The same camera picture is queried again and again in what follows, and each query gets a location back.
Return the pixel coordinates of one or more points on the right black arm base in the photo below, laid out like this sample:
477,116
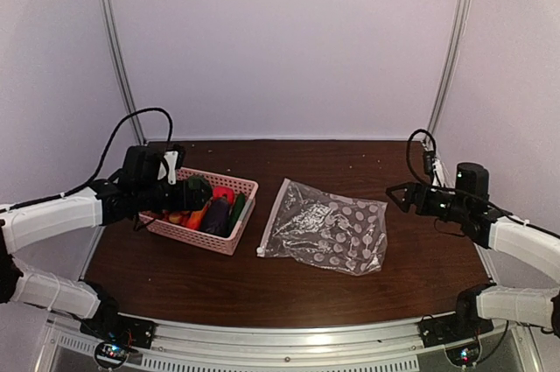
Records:
455,324

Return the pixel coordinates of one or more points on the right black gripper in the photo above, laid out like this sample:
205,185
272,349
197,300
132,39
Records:
410,193

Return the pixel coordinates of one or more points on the left circuit board with leds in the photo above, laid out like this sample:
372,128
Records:
109,355

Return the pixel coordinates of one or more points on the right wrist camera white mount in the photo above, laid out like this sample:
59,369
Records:
434,168

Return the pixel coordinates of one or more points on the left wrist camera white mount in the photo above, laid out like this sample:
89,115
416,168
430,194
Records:
171,161

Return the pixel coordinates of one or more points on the fake lychee bunch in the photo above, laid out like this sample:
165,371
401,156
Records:
177,217

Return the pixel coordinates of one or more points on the clear zip top bag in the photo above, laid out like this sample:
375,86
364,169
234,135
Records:
325,230

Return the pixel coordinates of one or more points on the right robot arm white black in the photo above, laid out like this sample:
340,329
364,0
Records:
490,227

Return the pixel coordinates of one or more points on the circuit board with leds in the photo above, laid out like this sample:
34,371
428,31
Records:
109,355
462,357

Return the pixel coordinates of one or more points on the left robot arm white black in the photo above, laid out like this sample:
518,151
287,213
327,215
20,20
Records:
147,181

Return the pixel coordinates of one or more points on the aluminium frame post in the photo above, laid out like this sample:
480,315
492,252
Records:
116,55
458,28

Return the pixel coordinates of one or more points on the red orange fake tomato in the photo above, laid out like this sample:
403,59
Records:
195,219

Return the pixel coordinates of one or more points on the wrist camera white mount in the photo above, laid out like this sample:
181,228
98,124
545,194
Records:
171,161
434,168

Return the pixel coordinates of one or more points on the green fake cucumber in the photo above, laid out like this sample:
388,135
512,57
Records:
236,211

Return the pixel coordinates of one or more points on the pink plastic basket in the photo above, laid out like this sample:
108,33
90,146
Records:
227,245

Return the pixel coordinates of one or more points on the left aluminium frame post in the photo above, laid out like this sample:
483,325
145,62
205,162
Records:
116,55

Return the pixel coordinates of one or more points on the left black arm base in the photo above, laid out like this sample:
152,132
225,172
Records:
110,325

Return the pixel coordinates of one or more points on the right aluminium frame post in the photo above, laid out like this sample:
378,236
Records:
458,28

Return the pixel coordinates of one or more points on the dark purple fake eggplant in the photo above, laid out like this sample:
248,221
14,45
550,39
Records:
216,219

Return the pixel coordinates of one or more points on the green fake pepper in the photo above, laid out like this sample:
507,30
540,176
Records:
200,188

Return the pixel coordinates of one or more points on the front aluminium rail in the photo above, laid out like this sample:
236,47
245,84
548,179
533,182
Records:
206,343

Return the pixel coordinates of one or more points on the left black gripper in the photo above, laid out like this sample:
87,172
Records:
195,201

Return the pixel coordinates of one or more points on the right circuit board with leds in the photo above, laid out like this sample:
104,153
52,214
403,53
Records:
462,357

